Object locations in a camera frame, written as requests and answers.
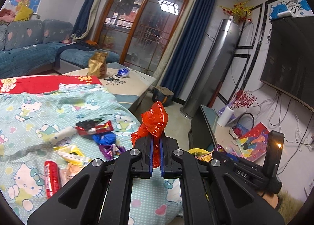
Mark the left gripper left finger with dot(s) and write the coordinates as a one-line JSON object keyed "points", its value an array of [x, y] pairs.
{"points": [[143, 152]]}

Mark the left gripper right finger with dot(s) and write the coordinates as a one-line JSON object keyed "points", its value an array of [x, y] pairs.
{"points": [[169, 168]]}

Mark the red plastic bag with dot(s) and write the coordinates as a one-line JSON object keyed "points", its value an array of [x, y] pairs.
{"points": [[153, 124]]}

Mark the yellow white wrapper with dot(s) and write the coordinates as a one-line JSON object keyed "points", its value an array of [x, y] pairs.
{"points": [[72, 154]]}

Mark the red cylinder can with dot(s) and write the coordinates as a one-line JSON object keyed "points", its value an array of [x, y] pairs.
{"points": [[52, 179]]}

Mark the white plastic bag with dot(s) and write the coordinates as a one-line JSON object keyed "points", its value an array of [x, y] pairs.
{"points": [[68, 173]]}

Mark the yellow rim trash bin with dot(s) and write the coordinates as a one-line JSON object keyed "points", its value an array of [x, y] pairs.
{"points": [[200, 154]]}

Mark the right hand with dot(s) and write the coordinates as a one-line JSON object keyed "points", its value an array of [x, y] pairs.
{"points": [[271, 199]]}

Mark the colourful painting canvas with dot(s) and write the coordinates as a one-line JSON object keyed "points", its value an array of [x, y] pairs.
{"points": [[253, 144]]}

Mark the purple snack wrapper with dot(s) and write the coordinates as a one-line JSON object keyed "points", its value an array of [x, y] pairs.
{"points": [[110, 151]]}

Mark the blue crumpled bag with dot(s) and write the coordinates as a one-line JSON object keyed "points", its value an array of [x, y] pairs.
{"points": [[107, 138]]}

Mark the tv console cabinet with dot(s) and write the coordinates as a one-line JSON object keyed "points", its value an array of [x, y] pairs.
{"points": [[206, 134]]}

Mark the red black snack wrapper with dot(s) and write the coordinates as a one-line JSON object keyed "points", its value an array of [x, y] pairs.
{"points": [[93, 127]]}

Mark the white paper roll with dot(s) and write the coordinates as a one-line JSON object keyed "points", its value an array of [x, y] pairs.
{"points": [[225, 116]]}

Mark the dark storage stool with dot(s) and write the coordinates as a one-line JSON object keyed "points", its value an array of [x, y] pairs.
{"points": [[162, 94]]}

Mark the red berry branch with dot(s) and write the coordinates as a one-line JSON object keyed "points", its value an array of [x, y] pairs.
{"points": [[242, 99]]}

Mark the beige coffee table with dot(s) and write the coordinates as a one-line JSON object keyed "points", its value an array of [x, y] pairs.
{"points": [[129, 91]]}

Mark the right blue curtain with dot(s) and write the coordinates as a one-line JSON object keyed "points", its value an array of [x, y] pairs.
{"points": [[188, 46]]}

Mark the blue curtain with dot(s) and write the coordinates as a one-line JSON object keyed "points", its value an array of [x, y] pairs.
{"points": [[188, 46], [81, 23]]}

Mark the grey tower air conditioner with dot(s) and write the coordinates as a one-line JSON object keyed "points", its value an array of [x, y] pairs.
{"points": [[214, 68]]}

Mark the blue white wrapper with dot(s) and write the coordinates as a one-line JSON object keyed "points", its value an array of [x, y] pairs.
{"points": [[123, 73]]}

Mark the hello kitty blanket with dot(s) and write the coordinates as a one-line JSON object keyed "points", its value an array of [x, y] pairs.
{"points": [[66, 120]]}

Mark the gold paper bag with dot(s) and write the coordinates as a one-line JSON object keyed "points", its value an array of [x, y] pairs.
{"points": [[97, 65]]}

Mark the wooden glass sliding door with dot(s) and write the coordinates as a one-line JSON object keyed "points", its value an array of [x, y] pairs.
{"points": [[139, 30]]}

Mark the left blue curtain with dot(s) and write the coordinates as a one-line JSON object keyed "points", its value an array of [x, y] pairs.
{"points": [[81, 23]]}

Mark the yellow flower bouquet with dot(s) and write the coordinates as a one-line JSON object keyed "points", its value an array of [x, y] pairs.
{"points": [[239, 11]]}

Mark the blue sectional sofa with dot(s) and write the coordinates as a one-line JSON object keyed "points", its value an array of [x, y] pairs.
{"points": [[28, 47]]}

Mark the yellow cushion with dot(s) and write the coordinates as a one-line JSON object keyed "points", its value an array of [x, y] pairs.
{"points": [[24, 14]]}

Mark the black wall television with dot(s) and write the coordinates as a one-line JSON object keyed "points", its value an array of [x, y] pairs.
{"points": [[289, 63]]}

